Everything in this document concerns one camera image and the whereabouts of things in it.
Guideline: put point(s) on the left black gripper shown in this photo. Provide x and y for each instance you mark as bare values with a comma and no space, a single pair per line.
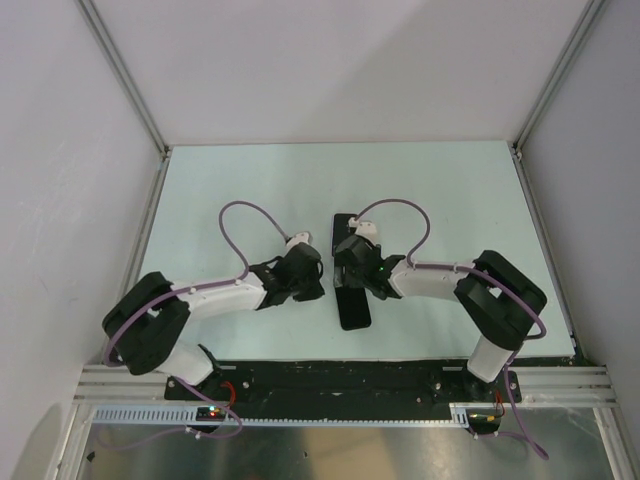
315,289

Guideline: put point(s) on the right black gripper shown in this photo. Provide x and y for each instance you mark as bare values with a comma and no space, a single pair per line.
339,276

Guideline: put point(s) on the black smartphone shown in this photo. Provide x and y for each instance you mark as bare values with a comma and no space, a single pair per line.
340,227
354,310

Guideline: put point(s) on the black phone case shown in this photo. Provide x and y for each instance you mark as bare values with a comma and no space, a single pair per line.
355,329

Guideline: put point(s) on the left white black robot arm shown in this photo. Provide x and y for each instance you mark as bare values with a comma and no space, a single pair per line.
145,326

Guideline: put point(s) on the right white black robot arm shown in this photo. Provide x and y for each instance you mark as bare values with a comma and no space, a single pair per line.
502,302

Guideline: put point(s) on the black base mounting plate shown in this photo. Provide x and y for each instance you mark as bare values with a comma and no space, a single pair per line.
373,394

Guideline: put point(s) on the left controller board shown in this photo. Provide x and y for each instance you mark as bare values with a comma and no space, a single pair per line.
210,414

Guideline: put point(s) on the controller board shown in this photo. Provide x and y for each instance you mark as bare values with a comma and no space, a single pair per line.
210,414
483,424

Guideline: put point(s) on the right controller board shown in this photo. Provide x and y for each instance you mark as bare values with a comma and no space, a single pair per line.
483,424

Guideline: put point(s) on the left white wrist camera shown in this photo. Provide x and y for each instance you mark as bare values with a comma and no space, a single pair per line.
303,237

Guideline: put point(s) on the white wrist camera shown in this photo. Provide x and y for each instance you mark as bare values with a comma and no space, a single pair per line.
303,237
364,228

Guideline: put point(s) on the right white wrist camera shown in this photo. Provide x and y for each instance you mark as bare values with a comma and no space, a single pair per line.
364,228

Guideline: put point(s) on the grey slotted cable duct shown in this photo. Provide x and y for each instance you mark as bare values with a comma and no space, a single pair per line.
185,415

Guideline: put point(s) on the left aluminium frame post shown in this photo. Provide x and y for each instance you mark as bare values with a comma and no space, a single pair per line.
104,39

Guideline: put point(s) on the aluminium frame post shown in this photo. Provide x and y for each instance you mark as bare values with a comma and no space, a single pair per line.
104,39
568,55

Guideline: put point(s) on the right aluminium frame post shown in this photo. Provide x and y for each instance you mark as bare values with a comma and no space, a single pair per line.
568,55

